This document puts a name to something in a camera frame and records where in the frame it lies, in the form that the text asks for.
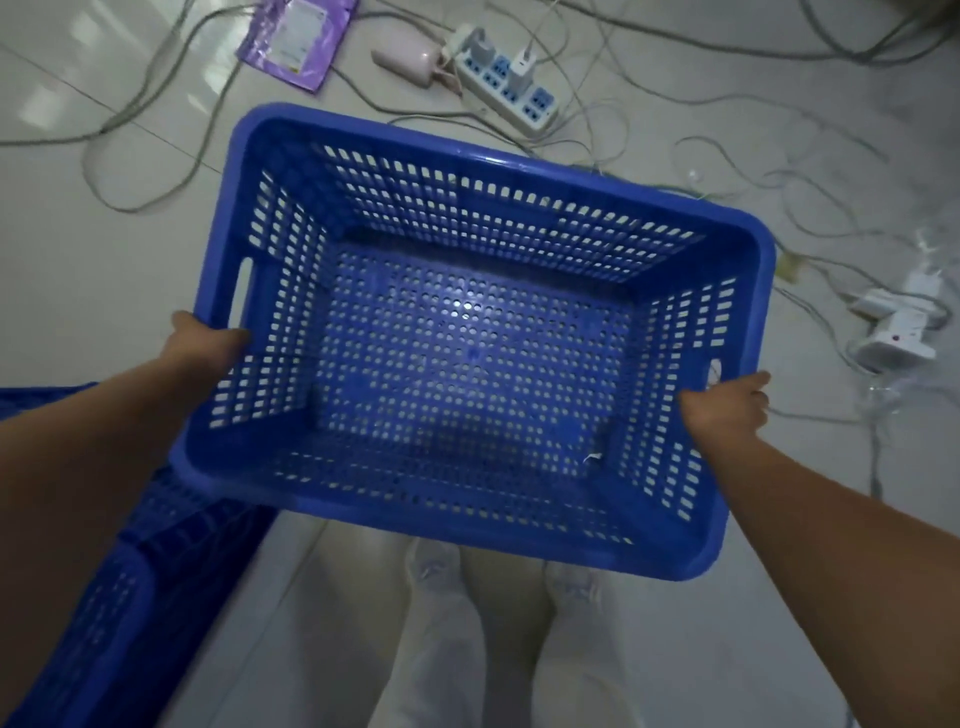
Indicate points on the blue perforated plastic basket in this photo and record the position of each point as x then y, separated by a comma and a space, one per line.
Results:
112, 592
480, 352

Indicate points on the purple foil pouch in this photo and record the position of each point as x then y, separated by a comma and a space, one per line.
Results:
296, 37

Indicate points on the person's right forearm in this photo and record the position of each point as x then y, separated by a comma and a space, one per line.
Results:
847, 555

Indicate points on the person's right thumb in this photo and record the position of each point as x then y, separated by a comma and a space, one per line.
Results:
697, 405

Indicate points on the person's left thumb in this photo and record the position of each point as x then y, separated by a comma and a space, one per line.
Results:
221, 339

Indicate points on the white power strip with red button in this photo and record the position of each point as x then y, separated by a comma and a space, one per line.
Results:
896, 343

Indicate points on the person's left forearm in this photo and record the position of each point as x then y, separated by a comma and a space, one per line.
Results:
82, 480

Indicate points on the person's white trousers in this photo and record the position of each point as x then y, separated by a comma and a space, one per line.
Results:
480, 637

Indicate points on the white power adapter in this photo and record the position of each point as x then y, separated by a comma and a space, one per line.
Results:
896, 300

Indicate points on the person's left white shoe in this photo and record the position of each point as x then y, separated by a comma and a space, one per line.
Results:
435, 566

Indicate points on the pink handheld device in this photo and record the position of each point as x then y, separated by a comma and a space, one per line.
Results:
405, 56

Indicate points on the person's right white shoe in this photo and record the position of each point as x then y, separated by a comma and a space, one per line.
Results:
574, 581

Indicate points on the person's left hand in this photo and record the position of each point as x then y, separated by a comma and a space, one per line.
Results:
196, 351

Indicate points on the person's white shoe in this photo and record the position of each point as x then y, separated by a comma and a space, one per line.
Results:
435, 566
574, 581

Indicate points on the white charger plug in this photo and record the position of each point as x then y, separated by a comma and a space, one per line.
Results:
480, 49
523, 66

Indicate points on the person's right hand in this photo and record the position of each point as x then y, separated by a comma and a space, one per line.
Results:
726, 411

